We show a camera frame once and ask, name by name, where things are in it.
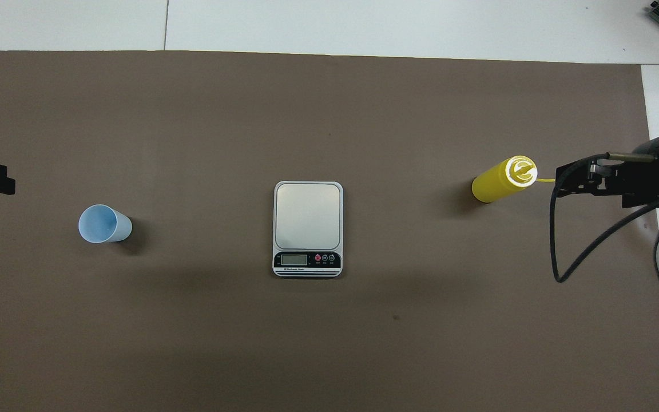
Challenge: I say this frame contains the light blue plastic cup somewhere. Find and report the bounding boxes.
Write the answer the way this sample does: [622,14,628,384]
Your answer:
[78,204,133,244]

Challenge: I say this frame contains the brown table mat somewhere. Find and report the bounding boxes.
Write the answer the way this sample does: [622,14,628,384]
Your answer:
[0,50,659,412]

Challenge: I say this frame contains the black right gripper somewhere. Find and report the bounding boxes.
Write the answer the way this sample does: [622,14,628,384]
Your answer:
[557,136,659,208]

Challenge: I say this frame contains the yellow squeeze bottle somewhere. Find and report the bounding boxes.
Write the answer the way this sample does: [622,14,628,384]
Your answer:
[472,155,556,204]

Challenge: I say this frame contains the silver digital kitchen scale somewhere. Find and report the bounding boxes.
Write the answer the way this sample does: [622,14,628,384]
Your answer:
[273,181,344,279]

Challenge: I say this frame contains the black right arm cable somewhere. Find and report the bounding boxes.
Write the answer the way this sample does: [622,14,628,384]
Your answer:
[551,152,659,283]

